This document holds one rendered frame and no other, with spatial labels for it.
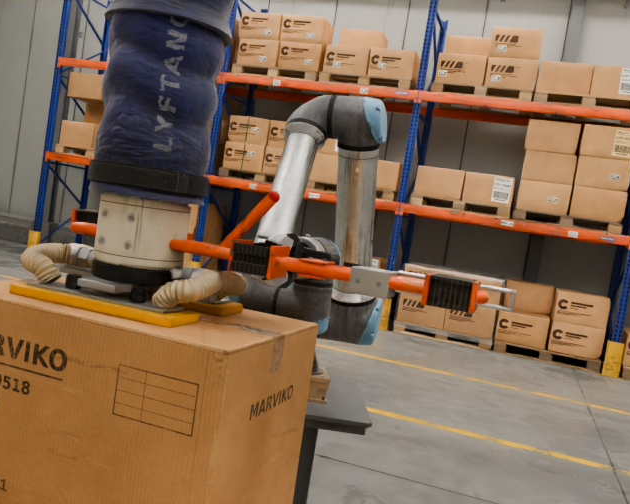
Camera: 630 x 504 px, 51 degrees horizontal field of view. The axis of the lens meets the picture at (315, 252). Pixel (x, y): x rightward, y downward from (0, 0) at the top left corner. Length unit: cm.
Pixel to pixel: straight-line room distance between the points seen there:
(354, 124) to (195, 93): 62
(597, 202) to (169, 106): 733
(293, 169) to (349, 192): 21
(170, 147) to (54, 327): 37
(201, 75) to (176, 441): 65
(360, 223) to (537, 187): 651
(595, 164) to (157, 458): 755
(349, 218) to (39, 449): 100
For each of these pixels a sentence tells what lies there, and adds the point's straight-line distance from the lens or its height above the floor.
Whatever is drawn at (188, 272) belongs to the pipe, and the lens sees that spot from 125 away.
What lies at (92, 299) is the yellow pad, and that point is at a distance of 122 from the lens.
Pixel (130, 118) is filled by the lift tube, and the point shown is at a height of 141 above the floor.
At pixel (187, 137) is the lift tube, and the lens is 124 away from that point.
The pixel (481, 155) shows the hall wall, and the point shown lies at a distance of 963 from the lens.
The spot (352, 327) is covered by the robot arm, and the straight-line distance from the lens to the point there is 195.
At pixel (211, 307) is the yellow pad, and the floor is 109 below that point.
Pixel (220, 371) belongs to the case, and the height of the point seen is 104.
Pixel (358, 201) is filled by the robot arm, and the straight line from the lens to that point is 181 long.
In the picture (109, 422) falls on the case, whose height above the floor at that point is 91.
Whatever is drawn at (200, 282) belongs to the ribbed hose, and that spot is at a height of 115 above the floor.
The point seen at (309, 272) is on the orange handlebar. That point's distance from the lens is 114.
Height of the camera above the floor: 130
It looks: 3 degrees down
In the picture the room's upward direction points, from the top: 9 degrees clockwise
